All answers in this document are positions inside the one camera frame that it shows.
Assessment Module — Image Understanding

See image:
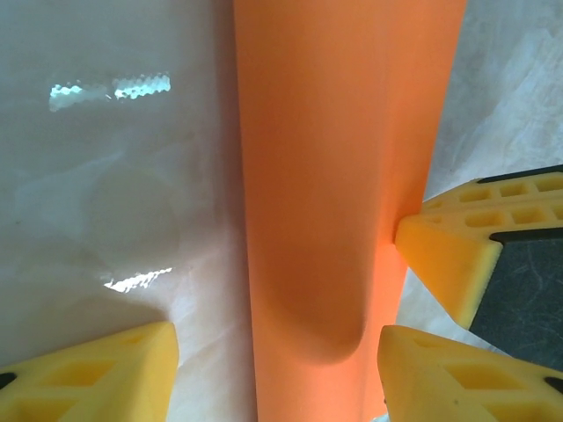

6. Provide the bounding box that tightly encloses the orange paper sheet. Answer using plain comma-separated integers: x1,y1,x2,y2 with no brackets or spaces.
231,0,468,422

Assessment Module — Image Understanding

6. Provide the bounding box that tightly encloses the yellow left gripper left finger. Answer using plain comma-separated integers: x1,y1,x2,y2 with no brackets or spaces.
0,320,179,422

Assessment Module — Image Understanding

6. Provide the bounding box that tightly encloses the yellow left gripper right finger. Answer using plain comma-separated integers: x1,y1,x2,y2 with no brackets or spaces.
377,324,563,422

